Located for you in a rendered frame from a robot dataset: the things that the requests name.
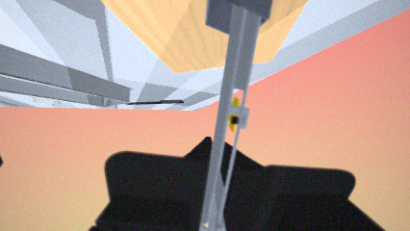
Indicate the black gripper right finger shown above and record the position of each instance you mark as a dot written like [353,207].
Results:
[253,188]

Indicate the light wooden board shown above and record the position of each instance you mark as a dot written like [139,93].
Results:
[175,31]

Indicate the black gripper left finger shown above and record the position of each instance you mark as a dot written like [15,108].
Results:
[151,175]

